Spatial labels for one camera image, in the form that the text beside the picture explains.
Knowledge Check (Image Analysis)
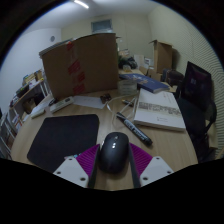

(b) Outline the black marker pen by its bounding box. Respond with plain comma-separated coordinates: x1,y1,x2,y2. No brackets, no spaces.
115,112,154,147

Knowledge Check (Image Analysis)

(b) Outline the clear plastic container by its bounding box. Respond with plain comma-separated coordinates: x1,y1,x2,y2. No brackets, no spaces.
117,79,138,98

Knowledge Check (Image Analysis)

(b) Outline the black binder clip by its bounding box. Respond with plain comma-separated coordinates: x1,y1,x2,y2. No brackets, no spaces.
99,93,112,103

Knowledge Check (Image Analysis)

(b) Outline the shelf unit with books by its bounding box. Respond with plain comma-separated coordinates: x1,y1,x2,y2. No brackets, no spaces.
0,68,51,159

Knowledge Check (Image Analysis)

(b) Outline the ceiling light tube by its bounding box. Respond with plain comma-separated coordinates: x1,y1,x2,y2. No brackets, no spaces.
73,0,90,10

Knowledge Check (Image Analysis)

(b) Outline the dark bag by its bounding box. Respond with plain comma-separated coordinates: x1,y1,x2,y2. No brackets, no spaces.
163,68,184,88

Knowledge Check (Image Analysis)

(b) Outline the black mouse pad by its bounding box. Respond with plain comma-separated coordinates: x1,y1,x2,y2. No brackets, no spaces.
26,113,100,174

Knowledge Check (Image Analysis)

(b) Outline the white book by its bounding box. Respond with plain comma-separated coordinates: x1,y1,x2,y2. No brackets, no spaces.
133,87,187,132

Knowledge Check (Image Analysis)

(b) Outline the blue book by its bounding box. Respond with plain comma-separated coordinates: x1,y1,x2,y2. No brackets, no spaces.
118,73,171,94

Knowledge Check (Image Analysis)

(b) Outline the black office chair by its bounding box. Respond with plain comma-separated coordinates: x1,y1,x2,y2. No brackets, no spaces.
175,60,218,163

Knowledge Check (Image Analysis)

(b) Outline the grey door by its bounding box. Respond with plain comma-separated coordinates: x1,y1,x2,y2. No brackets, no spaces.
90,18,113,33

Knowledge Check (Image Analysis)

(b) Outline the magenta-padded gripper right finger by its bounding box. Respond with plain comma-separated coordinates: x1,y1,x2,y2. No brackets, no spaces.
128,142,175,189

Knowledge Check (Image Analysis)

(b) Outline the small open cardboard box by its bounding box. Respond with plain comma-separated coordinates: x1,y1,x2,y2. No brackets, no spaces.
148,39,174,74

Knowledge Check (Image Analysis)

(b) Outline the black computer mouse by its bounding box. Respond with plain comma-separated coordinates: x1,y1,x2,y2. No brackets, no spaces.
98,131,131,174

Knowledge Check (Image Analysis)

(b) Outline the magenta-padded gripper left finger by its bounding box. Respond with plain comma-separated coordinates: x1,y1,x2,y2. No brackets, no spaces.
52,143,101,189

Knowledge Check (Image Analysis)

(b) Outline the large brown cardboard box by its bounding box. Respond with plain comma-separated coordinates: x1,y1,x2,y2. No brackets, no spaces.
38,32,120,100

